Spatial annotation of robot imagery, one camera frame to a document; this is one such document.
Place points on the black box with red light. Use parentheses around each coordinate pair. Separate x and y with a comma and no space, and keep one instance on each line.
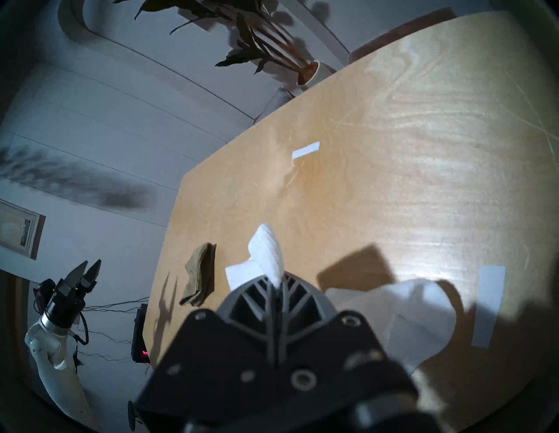
(140,331)

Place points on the framed wall picture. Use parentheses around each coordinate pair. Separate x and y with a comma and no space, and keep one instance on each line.
(17,227)

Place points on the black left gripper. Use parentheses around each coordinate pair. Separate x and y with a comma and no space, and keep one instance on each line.
(63,303)

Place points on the tall potted leafy plant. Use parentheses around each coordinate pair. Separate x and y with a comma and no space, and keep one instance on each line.
(311,72)

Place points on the white sock with black logo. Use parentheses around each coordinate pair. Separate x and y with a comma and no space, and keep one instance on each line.
(266,253)

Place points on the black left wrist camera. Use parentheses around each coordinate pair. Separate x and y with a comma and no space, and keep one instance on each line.
(43,296)

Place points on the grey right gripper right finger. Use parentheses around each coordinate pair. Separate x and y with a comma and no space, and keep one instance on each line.
(305,305)

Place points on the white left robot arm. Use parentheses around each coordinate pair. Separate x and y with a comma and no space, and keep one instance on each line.
(52,362)

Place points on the olive green ribbed sock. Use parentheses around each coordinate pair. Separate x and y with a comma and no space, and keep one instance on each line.
(198,270)

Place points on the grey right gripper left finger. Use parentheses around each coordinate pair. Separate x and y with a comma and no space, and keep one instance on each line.
(244,305)

